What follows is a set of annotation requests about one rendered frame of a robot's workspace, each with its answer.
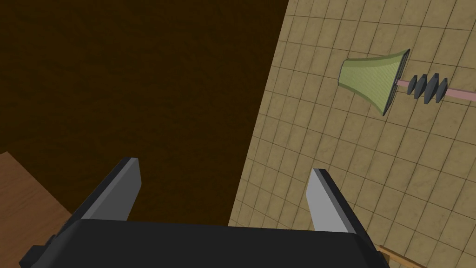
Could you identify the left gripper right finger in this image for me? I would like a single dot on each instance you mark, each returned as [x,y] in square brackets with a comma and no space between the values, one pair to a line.
[327,206]

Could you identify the brown wooden table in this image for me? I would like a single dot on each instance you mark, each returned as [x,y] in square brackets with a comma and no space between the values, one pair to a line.
[26,208]

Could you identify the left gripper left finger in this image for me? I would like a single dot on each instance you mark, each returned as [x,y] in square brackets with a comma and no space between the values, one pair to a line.
[115,193]

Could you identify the green floor lamp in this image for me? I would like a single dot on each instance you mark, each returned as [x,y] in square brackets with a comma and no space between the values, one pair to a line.
[372,80]

